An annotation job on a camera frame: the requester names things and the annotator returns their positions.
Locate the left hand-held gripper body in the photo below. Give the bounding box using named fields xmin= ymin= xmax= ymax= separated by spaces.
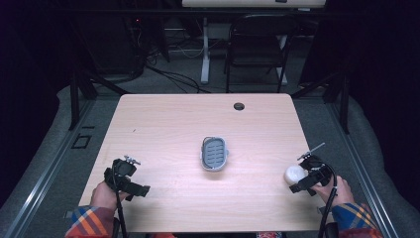
xmin=103 ymin=155 xmax=142 ymax=193

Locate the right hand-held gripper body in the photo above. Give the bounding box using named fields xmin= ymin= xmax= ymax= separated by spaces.
xmin=296 ymin=142 xmax=333 ymax=196

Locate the white soap bar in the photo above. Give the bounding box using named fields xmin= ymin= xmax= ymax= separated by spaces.
xmin=283 ymin=164 xmax=308 ymax=186

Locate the grey soap dish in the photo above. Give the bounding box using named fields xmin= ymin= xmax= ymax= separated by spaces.
xmin=199 ymin=135 xmax=230 ymax=173

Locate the person's left hand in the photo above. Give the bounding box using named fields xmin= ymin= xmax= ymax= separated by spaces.
xmin=89 ymin=180 xmax=131 ymax=212

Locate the person's right hand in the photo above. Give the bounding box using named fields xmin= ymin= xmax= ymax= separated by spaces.
xmin=311 ymin=175 xmax=357 ymax=208

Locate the black metal stand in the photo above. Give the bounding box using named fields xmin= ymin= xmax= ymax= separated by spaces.
xmin=290 ymin=70 xmax=352 ymax=135
xmin=66 ymin=19 xmax=131 ymax=131

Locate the black folding chair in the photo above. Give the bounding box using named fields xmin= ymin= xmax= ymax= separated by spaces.
xmin=223 ymin=13 xmax=300 ymax=94

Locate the white desk leg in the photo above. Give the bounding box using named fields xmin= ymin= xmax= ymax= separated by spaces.
xmin=200 ymin=16 xmax=213 ymax=85

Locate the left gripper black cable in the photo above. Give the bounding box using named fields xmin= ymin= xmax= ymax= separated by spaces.
xmin=111 ymin=165 xmax=129 ymax=238

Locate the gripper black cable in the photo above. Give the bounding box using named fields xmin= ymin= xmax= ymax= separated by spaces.
xmin=317 ymin=162 xmax=339 ymax=238
xmin=111 ymin=165 xmax=129 ymax=238

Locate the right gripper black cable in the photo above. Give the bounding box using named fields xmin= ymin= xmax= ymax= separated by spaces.
xmin=317 ymin=162 xmax=339 ymax=238

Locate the aluminium floor rail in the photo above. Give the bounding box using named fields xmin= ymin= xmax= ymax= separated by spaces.
xmin=325 ymin=102 xmax=400 ymax=238
xmin=2 ymin=98 xmax=97 ymax=238

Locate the black floor cable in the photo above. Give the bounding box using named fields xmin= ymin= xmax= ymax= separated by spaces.
xmin=142 ymin=62 xmax=212 ymax=94

